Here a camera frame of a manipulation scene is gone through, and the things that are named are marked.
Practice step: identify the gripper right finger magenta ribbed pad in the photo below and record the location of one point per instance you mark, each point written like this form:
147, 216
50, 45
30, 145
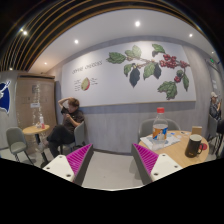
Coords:
152, 166

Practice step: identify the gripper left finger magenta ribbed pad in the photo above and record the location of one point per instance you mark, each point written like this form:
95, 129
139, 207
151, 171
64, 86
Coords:
72, 167

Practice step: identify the round wooden table right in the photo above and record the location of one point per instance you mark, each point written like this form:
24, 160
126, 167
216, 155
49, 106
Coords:
177, 151

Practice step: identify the seated person in black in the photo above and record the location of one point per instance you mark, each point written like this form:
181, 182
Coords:
64, 133

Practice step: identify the grey chair under person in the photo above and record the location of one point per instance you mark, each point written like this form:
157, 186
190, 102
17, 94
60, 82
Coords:
79, 135

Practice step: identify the grey chair behind table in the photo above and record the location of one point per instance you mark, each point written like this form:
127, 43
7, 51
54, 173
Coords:
146, 127

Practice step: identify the clear bottle, red cap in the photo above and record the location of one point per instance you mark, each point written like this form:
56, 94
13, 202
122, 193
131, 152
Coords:
160, 127

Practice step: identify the black mug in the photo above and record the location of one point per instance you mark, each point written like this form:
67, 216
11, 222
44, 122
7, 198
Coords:
194, 146

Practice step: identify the small round wooden table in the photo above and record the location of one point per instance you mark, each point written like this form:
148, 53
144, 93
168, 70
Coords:
33, 130

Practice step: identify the small bottle on left table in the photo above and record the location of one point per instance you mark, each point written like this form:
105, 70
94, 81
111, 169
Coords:
42, 121

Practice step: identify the red coaster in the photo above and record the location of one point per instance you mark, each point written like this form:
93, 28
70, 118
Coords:
203, 146

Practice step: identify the brown cardboard box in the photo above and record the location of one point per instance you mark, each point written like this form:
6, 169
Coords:
197, 130

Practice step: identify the grey chair left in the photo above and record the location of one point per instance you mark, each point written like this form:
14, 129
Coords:
16, 141

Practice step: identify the wooden door panel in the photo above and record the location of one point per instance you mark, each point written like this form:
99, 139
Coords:
35, 97

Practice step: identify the standing person with cap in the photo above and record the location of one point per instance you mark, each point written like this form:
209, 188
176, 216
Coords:
215, 107

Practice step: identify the coffee plant wall mural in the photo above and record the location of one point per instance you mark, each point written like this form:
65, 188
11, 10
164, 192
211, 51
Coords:
135, 72

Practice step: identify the blue white wall logo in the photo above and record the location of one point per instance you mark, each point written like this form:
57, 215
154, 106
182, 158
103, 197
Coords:
5, 96

